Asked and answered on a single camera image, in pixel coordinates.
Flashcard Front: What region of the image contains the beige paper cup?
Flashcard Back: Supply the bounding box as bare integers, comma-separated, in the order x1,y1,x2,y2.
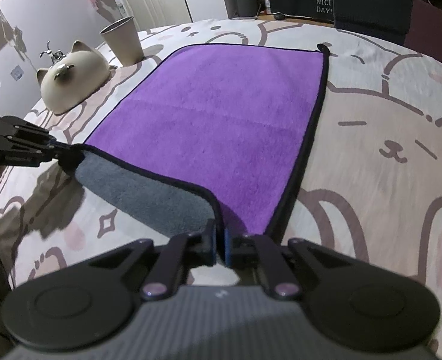
100,16,144,67

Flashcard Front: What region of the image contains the black folded towel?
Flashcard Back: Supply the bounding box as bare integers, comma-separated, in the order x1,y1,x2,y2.
333,0,414,45

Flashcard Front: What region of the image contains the white cabinet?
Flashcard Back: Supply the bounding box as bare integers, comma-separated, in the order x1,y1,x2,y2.
115,0,192,31

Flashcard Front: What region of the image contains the purple and grey towel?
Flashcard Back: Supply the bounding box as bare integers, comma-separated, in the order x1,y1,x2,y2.
75,44,330,237

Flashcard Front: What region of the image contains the silver metal ornament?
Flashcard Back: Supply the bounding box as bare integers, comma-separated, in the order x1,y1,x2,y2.
39,41,67,65

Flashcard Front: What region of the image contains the cream cat shaped container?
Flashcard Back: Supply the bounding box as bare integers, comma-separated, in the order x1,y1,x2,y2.
36,40,111,116

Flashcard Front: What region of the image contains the grey waste bin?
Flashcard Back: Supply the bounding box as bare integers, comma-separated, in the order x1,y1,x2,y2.
234,0,259,18

